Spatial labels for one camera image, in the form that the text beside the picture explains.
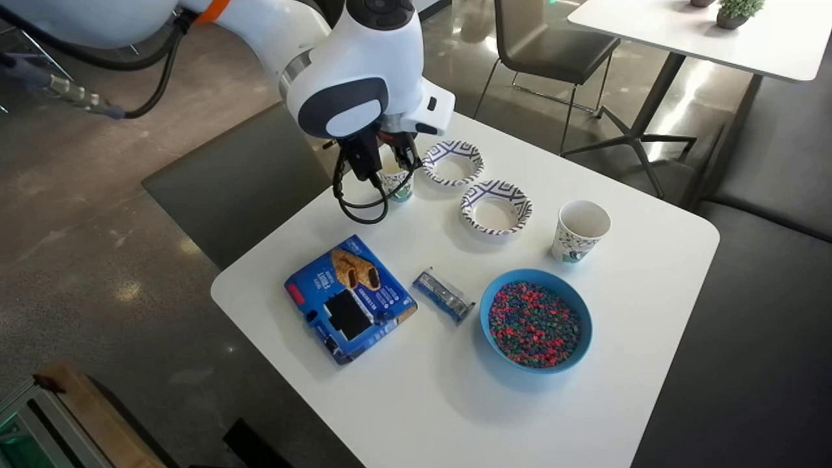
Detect multicoloured beads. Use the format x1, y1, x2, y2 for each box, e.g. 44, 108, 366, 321
488, 281, 586, 368

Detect black camera cable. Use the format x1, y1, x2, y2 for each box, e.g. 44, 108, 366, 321
330, 159, 395, 226

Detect white side table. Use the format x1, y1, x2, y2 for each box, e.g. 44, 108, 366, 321
562, 0, 832, 211

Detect blue snack bar box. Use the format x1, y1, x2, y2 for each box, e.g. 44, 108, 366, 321
283, 230, 421, 366

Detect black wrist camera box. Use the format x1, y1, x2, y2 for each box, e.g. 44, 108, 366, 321
341, 128, 384, 184

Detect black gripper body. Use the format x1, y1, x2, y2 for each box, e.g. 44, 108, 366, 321
379, 124, 430, 172

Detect patterned paper cup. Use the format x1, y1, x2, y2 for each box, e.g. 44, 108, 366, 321
547, 198, 614, 265
379, 165, 419, 206

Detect dark chair with metal legs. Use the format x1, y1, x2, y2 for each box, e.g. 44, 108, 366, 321
473, 0, 623, 155

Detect thick black arm hose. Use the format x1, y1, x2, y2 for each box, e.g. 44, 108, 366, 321
0, 11, 198, 122

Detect black table base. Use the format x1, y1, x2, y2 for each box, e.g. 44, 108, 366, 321
222, 418, 296, 468

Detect green metal frame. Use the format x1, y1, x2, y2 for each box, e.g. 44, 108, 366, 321
0, 375, 81, 468

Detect blue patterned paper bowl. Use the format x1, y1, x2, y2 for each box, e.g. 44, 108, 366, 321
458, 177, 535, 241
421, 137, 486, 191

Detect grey chair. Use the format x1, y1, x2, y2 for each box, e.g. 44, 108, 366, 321
140, 102, 337, 269

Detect black upholstered bench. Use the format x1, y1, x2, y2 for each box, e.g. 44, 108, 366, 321
631, 48, 832, 468

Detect blue snack bar wrapper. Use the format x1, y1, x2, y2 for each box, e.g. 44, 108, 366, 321
410, 265, 479, 327

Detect small green potted plant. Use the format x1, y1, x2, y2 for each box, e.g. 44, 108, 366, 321
714, 0, 766, 33

